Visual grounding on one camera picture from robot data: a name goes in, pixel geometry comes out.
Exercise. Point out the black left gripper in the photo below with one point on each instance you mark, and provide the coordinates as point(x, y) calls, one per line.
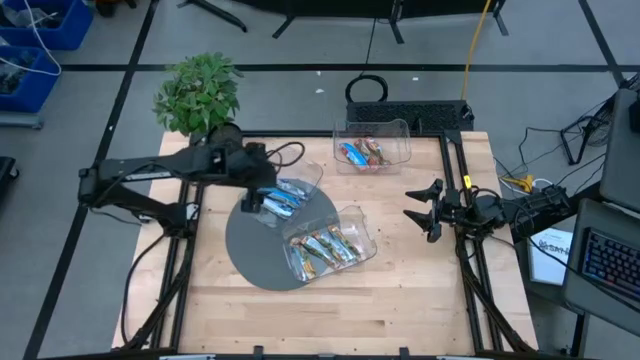
point(255, 167)

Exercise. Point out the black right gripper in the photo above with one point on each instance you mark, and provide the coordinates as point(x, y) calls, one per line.
point(452, 210)

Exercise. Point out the narrow clear plastic bin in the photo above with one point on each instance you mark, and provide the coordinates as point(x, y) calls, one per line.
point(310, 175)

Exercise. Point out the blue red-edged granola bar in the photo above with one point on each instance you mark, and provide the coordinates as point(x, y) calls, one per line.
point(352, 155)

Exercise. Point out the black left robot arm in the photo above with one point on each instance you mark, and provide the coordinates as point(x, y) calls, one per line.
point(150, 167)

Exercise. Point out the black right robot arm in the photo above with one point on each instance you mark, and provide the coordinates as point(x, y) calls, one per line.
point(530, 210)

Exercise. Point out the grey round mat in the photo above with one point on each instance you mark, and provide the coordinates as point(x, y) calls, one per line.
point(250, 260)

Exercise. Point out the yellow power plug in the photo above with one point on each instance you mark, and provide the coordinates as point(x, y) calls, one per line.
point(522, 184)

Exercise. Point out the black perforated computer case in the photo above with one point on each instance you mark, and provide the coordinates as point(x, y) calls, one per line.
point(430, 112)

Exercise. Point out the green potted plant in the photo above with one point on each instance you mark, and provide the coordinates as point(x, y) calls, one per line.
point(197, 95)

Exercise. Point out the white paper sheet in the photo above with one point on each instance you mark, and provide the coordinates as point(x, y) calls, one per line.
point(550, 265)

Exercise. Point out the black metal floor stand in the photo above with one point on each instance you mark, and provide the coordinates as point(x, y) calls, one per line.
point(567, 146)

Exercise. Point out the black diagonal strut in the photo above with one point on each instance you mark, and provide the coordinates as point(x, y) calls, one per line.
point(589, 196)

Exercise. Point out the grey keyboard tray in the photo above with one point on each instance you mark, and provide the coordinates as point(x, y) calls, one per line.
point(600, 220)

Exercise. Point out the black backlit keyboard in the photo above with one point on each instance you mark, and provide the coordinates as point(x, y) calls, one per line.
point(610, 262)

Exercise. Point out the grey desk top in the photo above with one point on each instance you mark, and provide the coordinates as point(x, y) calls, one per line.
point(620, 160)

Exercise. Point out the black partition panel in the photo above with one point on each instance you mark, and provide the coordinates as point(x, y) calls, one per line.
point(350, 7)

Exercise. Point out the black computer monitor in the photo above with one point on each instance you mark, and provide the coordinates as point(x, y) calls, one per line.
point(635, 115)

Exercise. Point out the blue plastic storage bin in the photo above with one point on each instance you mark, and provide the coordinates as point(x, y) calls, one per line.
point(40, 92)
point(75, 30)

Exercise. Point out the grey floor dolly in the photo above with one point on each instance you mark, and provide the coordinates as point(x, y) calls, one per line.
point(20, 120)

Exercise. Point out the black aluminium table frame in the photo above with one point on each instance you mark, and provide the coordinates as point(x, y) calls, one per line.
point(315, 133)

